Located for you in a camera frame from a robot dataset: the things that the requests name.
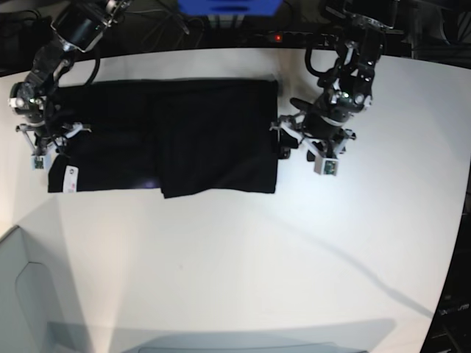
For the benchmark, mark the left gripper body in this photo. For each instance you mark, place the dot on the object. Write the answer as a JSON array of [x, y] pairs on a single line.
[[334, 142]]

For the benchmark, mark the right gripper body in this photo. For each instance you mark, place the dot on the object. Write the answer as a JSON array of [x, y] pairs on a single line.
[[42, 140]]

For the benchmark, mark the black T-shirt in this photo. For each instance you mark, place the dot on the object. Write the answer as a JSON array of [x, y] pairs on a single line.
[[181, 137]]

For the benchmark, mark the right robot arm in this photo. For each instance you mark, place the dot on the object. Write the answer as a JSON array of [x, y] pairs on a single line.
[[78, 28]]

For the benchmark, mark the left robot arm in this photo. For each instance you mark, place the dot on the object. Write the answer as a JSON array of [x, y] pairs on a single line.
[[346, 87]]

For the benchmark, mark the black power strip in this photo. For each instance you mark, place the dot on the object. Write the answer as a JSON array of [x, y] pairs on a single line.
[[289, 40]]

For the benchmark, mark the black box on floor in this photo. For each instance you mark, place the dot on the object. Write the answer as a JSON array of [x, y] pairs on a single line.
[[22, 35]]

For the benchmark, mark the blue plastic bin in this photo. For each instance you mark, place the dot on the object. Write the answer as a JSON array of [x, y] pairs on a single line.
[[229, 7]]

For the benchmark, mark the grey tray at table edge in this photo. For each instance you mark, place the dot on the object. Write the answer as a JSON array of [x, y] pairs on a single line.
[[40, 306]]

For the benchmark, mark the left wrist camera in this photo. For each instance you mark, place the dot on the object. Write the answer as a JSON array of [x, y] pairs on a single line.
[[326, 166]]

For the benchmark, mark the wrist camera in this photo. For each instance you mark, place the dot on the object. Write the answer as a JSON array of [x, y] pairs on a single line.
[[326, 166], [41, 162]]

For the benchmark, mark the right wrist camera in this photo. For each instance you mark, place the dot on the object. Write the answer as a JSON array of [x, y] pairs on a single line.
[[41, 162]]

